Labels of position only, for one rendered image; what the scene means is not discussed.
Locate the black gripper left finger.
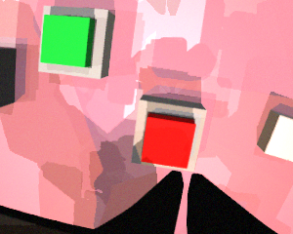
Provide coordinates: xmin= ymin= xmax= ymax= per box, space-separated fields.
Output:
xmin=0 ymin=171 xmax=185 ymax=234

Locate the red button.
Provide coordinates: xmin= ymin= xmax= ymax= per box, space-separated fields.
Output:
xmin=131 ymin=95 xmax=208 ymax=173

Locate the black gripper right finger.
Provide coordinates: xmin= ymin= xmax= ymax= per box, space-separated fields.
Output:
xmin=187 ymin=173 xmax=278 ymax=234

